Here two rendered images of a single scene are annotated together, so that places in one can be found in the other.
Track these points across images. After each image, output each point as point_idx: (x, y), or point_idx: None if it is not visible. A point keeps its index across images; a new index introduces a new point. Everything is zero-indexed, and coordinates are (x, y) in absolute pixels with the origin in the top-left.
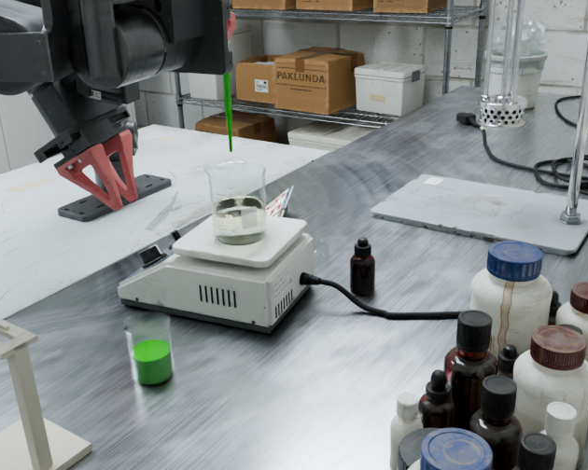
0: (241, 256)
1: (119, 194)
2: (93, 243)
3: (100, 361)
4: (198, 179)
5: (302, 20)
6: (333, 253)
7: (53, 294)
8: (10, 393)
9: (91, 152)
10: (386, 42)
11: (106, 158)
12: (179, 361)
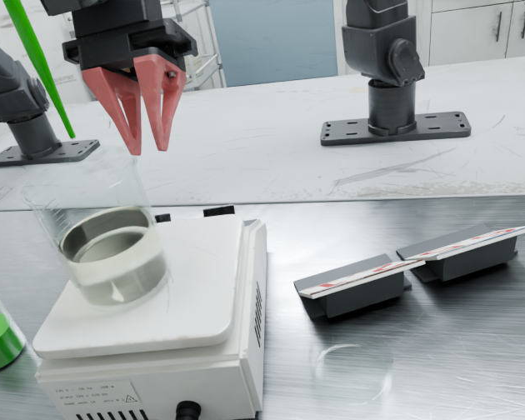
0: (52, 312)
1: (379, 127)
2: (278, 172)
3: (38, 298)
4: (512, 141)
5: None
6: (411, 402)
7: (171, 206)
8: None
9: (82, 77)
10: None
11: (107, 89)
12: (27, 362)
